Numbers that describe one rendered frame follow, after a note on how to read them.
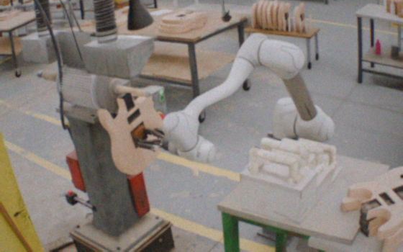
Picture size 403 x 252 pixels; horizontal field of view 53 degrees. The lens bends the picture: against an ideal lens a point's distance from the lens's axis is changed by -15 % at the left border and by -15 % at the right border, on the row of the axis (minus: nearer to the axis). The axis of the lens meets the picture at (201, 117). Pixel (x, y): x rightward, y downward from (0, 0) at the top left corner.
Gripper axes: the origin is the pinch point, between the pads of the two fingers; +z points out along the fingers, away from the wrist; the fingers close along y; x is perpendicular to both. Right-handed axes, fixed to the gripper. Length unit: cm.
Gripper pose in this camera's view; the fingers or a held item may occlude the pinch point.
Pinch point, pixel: (139, 135)
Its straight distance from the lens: 224.5
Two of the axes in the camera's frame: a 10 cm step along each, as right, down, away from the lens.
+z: -8.1, -1.7, 5.6
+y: 5.5, -5.3, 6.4
